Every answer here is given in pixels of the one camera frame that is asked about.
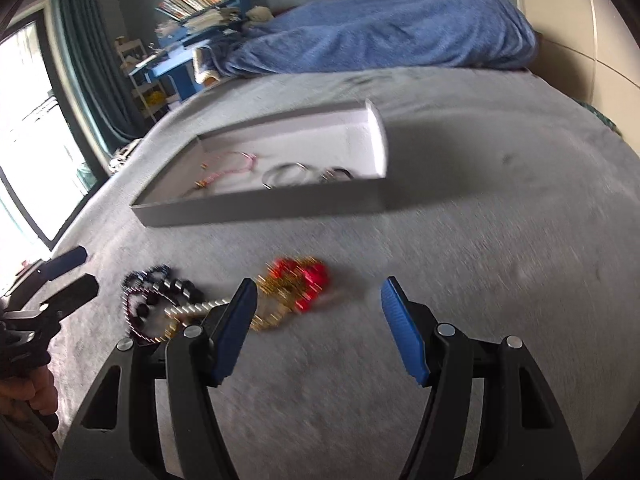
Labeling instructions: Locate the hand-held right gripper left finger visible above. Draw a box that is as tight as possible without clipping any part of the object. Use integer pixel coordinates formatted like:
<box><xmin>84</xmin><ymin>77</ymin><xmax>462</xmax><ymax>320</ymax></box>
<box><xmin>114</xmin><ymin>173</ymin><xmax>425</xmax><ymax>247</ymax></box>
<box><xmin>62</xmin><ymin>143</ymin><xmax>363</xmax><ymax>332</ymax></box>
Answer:
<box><xmin>52</xmin><ymin>277</ymin><xmax>259</xmax><ymax>480</ymax></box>

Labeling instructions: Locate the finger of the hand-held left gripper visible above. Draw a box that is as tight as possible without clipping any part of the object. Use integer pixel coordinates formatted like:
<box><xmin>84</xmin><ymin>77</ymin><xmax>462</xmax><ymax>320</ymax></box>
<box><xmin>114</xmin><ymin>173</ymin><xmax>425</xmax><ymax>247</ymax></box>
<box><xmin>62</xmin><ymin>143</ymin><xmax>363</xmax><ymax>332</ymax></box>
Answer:
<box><xmin>30</xmin><ymin>274</ymin><xmax>100</xmax><ymax>322</ymax></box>
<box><xmin>10</xmin><ymin>246</ymin><xmax>88</xmax><ymax>297</ymax></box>

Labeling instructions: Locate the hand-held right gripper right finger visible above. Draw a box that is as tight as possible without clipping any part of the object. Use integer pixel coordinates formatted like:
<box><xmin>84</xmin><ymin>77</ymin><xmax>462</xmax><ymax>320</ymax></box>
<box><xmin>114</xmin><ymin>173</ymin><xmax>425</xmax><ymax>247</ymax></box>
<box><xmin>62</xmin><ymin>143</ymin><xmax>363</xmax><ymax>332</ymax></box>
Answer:
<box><xmin>380</xmin><ymin>276</ymin><xmax>583</xmax><ymax>480</ymax></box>

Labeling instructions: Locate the white pearl bead string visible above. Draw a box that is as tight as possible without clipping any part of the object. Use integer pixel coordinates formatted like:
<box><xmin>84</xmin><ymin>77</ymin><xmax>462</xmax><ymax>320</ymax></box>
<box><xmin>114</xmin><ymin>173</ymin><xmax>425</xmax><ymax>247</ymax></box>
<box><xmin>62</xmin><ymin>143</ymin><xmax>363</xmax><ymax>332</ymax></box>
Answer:
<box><xmin>167</xmin><ymin>296</ymin><xmax>233</xmax><ymax>319</ymax></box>

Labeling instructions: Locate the black large bead bracelet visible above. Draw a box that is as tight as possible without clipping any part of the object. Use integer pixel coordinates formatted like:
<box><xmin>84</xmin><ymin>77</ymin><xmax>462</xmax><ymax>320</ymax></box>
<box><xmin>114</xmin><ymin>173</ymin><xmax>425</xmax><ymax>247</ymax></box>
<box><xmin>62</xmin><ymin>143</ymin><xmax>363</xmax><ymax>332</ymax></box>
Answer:
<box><xmin>137</xmin><ymin>277</ymin><xmax>208</xmax><ymax>322</ymax></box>

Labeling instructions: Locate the red and gold bead necklace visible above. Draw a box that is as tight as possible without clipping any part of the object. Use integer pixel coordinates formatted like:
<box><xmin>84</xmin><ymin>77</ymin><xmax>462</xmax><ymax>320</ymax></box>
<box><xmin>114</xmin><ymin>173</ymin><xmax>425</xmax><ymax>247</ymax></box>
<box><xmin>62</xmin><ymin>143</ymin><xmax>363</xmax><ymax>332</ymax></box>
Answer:
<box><xmin>250</xmin><ymin>256</ymin><xmax>331</xmax><ymax>333</ymax></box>

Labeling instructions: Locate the grey shallow cardboard box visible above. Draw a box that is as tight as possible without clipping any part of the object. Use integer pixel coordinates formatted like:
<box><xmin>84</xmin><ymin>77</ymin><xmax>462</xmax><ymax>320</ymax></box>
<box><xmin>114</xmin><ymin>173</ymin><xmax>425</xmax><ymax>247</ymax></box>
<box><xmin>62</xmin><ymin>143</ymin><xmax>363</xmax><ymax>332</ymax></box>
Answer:
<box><xmin>130</xmin><ymin>99</ymin><xmax>390</xmax><ymax>228</ymax></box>

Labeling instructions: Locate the person's left hand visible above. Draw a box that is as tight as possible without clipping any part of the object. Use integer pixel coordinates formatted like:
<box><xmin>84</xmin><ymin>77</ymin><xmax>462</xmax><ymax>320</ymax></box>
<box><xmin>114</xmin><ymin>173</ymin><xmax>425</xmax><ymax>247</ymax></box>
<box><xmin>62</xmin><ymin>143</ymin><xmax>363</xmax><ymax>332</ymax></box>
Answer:
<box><xmin>0</xmin><ymin>366</ymin><xmax>59</xmax><ymax>430</ymax></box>

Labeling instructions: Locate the window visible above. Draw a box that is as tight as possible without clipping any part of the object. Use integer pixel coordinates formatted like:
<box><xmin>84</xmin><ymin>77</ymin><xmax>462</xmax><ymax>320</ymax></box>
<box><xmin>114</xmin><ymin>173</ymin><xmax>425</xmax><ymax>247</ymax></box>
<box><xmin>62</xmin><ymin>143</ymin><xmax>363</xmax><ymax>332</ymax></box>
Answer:
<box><xmin>0</xmin><ymin>20</ymin><xmax>108</xmax><ymax>252</ymax></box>

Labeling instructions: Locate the grey bed sheet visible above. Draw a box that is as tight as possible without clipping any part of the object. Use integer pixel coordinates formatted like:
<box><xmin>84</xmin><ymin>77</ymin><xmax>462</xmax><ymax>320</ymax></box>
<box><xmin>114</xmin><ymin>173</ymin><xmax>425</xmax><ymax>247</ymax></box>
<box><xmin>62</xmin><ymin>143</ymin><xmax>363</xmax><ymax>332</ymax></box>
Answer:
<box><xmin>35</xmin><ymin>65</ymin><xmax>640</xmax><ymax>480</ymax></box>

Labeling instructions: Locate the silver bangle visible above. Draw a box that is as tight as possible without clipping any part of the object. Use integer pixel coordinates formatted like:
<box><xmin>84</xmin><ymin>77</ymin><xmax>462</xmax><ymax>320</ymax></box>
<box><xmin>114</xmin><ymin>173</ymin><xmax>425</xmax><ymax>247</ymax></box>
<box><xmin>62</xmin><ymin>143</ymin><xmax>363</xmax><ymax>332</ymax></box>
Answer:
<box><xmin>262</xmin><ymin>161</ymin><xmax>312</xmax><ymax>190</ymax></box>

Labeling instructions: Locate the teal curtain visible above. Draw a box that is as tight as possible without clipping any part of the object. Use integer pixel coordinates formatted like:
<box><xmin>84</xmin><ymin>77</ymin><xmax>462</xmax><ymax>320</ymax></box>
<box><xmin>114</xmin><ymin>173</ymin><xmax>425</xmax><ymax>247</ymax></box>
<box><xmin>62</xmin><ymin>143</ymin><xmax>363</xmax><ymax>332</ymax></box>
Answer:
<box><xmin>50</xmin><ymin>0</ymin><xmax>146</xmax><ymax>143</ymax></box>

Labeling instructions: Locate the white storage rack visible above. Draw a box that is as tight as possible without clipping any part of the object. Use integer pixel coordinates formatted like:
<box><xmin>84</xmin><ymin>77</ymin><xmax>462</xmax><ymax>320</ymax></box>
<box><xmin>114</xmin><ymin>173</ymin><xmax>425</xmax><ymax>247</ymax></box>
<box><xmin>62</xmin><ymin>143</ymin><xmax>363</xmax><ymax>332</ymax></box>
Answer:
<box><xmin>114</xmin><ymin>36</ymin><xmax>176</xmax><ymax>121</ymax></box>

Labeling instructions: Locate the blue desk with shelf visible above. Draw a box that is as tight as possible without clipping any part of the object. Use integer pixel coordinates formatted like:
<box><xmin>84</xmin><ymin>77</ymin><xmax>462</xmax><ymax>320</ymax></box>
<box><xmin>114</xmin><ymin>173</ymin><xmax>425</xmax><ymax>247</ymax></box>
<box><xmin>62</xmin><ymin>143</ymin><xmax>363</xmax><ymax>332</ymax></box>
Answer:
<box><xmin>127</xmin><ymin>0</ymin><xmax>251</xmax><ymax>107</ymax></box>

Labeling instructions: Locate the white knitted cloth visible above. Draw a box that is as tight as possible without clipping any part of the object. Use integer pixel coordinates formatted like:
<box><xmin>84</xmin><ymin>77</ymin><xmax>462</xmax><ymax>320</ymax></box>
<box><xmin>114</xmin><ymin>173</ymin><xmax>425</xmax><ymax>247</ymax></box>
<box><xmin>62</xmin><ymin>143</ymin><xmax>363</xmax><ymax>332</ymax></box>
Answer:
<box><xmin>192</xmin><ymin>45</ymin><xmax>224</xmax><ymax>86</ymax></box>

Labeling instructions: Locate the blue fleece blanket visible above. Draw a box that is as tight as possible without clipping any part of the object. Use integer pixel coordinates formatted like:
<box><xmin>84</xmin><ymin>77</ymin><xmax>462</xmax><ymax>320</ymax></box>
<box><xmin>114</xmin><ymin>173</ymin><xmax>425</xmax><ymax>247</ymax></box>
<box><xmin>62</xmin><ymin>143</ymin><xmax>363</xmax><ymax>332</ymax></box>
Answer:
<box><xmin>222</xmin><ymin>0</ymin><xmax>540</xmax><ymax>78</ymax></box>

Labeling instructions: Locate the cream plush toy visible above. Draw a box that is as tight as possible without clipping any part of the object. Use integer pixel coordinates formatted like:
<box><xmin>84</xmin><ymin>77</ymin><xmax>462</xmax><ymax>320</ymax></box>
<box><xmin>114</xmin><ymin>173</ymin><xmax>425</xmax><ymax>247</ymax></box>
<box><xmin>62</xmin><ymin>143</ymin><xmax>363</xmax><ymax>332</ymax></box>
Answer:
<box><xmin>244</xmin><ymin>5</ymin><xmax>274</xmax><ymax>32</ymax></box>

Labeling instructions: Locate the beige padded headboard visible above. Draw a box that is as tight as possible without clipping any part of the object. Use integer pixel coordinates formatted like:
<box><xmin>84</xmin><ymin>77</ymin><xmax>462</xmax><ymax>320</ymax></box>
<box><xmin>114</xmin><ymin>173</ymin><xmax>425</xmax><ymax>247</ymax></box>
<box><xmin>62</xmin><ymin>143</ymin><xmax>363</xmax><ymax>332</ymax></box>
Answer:
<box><xmin>517</xmin><ymin>0</ymin><xmax>640</xmax><ymax>137</ymax></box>

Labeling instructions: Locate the dark small bead bracelet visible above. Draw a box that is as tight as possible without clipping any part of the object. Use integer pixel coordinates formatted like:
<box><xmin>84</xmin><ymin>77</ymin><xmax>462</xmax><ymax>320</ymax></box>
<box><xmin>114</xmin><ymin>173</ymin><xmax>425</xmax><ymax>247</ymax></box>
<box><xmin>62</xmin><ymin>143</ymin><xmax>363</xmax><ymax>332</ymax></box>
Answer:
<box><xmin>121</xmin><ymin>263</ymin><xmax>177</xmax><ymax>343</ymax></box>

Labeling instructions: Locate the white cable bundle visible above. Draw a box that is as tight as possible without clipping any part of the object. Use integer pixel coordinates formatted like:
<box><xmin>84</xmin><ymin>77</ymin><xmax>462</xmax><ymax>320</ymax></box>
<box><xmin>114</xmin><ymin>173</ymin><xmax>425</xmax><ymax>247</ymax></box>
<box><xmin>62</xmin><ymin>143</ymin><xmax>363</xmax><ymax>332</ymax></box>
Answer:
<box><xmin>106</xmin><ymin>139</ymin><xmax>145</xmax><ymax>172</ymax></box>

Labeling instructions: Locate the pink cord bracelet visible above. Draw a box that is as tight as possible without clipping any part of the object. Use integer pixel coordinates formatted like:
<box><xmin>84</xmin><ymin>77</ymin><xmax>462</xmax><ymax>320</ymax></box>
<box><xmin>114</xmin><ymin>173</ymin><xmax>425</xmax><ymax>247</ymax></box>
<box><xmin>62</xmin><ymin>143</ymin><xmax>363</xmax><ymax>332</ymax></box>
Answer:
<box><xmin>194</xmin><ymin>151</ymin><xmax>259</xmax><ymax>192</ymax></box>

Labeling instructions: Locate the dark ring bracelet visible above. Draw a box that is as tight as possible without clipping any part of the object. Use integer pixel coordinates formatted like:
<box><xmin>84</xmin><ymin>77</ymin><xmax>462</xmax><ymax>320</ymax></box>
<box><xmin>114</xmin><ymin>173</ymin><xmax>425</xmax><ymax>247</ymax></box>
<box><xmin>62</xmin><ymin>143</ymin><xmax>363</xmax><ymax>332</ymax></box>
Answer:
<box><xmin>319</xmin><ymin>166</ymin><xmax>355</xmax><ymax>184</ymax></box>

